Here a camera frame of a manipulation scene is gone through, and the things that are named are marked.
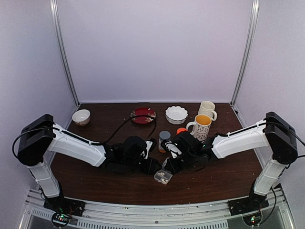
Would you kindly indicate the cream ribbed mug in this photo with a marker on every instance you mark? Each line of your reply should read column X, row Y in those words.
column 208, row 108

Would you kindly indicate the orange pill bottle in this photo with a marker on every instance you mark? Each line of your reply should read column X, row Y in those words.
column 181, row 129

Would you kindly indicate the red floral plate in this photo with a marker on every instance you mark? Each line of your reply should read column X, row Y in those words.
column 143, row 115

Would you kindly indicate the grey lid vitamin bottle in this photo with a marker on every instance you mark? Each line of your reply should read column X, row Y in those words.
column 164, row 136

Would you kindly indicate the front aluminium rail base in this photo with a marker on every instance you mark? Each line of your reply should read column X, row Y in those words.
column 209, row 215

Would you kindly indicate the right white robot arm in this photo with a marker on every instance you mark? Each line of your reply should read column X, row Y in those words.
column 273, row 132

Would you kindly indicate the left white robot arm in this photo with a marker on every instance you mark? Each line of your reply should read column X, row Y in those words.
column 44, row 135

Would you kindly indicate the white ceramic rice bowl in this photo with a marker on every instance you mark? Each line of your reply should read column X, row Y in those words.
column 81, row 117

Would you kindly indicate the right aluminium frame post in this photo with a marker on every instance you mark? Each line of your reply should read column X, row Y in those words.
column 247, row 49

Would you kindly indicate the cream pills in organizer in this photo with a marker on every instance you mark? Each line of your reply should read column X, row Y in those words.
column 162, row 177

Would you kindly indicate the floral mug yellow inside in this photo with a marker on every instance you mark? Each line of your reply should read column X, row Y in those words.
column 201, row 126

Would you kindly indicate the clear plastic pill organizer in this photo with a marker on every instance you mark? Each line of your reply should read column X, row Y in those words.
column 168, row 175

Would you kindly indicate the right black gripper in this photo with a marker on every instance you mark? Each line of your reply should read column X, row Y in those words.
column 174, row 169

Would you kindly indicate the white scalloped bowl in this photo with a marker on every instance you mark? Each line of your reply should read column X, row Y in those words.
column 176, row 115

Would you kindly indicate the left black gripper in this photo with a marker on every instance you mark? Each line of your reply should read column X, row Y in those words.
column 149, row 169

